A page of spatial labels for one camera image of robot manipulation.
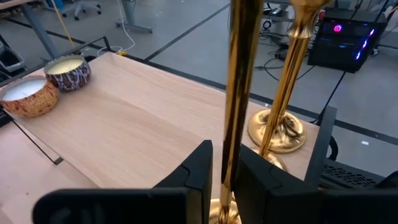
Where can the gold candlestick holder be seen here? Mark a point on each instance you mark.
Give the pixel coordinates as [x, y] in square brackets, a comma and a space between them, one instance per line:
[286, 81]
[292, 137]
[239, 77]

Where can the maroon white patterned candle tin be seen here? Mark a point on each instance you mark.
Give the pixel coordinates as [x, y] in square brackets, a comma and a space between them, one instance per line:
[71, 81]

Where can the black computer tower with lights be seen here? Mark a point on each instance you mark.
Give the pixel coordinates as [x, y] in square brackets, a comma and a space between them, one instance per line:
[342, 46]

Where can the orange patterned candle tin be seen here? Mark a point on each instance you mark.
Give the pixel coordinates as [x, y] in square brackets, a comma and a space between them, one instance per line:
[31, 105]

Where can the wooden shelf with black legs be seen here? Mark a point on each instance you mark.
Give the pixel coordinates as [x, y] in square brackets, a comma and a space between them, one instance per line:
[140, 118]

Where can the grey desk foot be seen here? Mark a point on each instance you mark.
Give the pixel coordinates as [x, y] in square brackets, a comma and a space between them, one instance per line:
[40, 31]
[129, 14]

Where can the black perforated device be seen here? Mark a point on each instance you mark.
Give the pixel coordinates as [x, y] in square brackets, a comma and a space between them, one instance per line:
[348, 174]

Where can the office chair base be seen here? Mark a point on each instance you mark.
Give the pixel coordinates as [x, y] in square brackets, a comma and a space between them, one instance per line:
[81, 5]

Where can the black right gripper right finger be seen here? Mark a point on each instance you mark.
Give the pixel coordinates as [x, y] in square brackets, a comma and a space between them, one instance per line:
[264, 193]

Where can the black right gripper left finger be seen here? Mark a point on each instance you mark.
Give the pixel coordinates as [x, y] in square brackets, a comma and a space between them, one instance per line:
[199, 174]

